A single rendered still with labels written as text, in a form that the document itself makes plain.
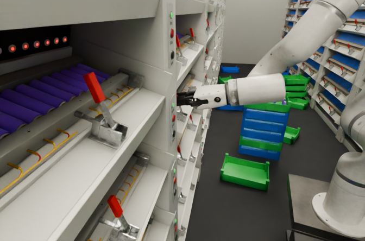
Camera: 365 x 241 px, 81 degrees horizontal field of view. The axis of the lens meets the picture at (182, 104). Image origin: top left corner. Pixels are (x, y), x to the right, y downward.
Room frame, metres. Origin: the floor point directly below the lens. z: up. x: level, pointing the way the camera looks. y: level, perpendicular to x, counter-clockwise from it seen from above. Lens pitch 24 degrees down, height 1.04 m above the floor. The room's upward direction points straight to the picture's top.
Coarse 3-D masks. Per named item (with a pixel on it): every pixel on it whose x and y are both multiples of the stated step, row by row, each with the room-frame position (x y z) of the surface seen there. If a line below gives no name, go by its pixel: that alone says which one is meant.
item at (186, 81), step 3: (189, 75) 1.06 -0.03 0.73; (186, 78) 1.01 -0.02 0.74; (189, 78) 1.02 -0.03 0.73; (183, 81) 0.95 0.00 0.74; (186, 81) 0.97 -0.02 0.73; (180, 84) 0.91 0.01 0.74; (183, 84) 0.92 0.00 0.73; (186, 84) 0.99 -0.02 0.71; (180, 87) 0.87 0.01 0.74; (183, 87) 0.89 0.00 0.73; (177, 90) 0.83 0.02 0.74; (180, 90) 0.84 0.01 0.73; (186, 90) 0.90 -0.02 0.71
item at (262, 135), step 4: (252, 128) 1.51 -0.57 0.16; (244, 132) 1.40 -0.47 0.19; (248, 132) 1.39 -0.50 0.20; (252, 132) 1.38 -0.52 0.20; (256, 132) 1.37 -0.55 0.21; (260, 132) 1.36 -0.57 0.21; (248, 136) 1.39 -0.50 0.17; (252, 136) 1.38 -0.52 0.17; (256, 136) 1.37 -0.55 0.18; (260, 136) 1.36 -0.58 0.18; (264, 136) 1.35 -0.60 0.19; (268, 136) 1.34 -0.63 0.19; (272, 136) 1.33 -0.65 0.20; (276, 136) 1.33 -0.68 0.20; (280, 136) 1.32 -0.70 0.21; (268, 140) 1.34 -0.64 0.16; (272, 140) 1.33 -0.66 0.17; (276, 140) 1.32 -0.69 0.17; (280, 140) 1.32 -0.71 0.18
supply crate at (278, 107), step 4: (288, 100) 1.40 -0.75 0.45; (252, 104) 1.39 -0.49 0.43; (256, 104) 1.38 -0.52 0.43; (260, 104) 1.37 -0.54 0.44; (264, 104) 1.36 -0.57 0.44; (268, 104) 1.35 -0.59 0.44; (272, 104) 1.35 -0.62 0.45; (276, 104) 1.34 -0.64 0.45; (280, 104) 1.33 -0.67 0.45; (288, 104) 1.32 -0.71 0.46; (252, 108) 1.39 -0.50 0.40; (256, 108) 1.38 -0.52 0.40; (260, 108) 1.37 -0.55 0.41; (264, 108) 1.36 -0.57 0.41; (268, 108) 1.35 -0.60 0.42; (272, 108) 1.35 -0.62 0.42; (276, 108) 1.34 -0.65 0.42; (280, 108) 1.33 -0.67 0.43; (284, 108) 1.32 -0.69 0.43; (288, 108) 1.31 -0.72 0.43; (288, 112) 1.31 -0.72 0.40
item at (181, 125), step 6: (192, 72) 1.10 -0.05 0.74; (198, 72) 1.09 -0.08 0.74; (192, 78) 1.08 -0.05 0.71; (198, 78) 1.09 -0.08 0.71; (192, 84) 1.02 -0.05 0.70; (198, 84) 1.05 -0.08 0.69; (186, 108) 0.75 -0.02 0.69; (192, 108) 0.77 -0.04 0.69; (186, 120) 0.66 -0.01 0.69; (180, 126) 0.61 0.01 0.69; (180, 132) 0.50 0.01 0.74; (180, 138) 0.50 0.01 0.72
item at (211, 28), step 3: (207, 21) 1.60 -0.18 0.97; (207, 24) 1.79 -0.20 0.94; (210, 24) 1.78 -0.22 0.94; (207, 27) 1.77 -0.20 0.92; (210, 27) 1.78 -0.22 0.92; (213, 27) 1.78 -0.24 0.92; (207, 30) 1.60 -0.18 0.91; (210, 30) 1.61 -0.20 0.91; (213, 30) 1.78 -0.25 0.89; (207, 33) 1.18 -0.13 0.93; (210, 33) 1.60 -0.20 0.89; (213, 33) 1.77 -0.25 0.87; (207, 36) 1.18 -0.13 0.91; (210, 36) 1.48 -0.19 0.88; (207, 39) 1.33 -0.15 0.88; (210, 39) 1.57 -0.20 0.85; (207, 42) 1.35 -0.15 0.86
